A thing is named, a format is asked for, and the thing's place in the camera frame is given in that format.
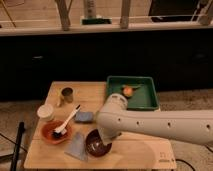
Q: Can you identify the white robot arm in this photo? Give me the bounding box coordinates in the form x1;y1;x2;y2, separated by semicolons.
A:
96;93;213;147

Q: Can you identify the purple bowl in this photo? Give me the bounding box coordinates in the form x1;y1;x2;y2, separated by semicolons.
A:
85;129;112;157

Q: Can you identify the orange bowl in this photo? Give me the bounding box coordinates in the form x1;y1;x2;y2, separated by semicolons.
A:
41;120;72;145

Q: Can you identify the grey blue cloth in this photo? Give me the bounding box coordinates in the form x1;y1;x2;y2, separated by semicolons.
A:
65;132;88;161

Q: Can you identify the blue sponge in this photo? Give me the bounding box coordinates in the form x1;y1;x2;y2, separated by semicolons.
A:
75;112;93;123

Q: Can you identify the white dish brush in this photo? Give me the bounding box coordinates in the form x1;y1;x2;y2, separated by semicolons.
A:
53;105;80;138

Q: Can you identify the orange toy fruit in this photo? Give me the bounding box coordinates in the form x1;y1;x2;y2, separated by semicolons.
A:
123;87;133;97

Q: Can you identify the green plastic tray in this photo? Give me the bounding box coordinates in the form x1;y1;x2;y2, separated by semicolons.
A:
106;76;159;111

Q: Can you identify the metal cup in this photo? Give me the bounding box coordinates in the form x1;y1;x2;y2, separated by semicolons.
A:
61;87;73;103

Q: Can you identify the white lidded container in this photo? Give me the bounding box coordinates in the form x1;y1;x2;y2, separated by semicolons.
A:
37;104;54;122

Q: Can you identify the black pole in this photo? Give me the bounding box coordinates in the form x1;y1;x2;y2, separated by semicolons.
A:
10;122;25;171

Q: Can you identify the green base white stand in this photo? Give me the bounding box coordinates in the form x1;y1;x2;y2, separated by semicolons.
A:
81;0;111;25

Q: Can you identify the black floor cable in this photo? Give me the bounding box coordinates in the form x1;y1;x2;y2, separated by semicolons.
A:
174;145;213;171

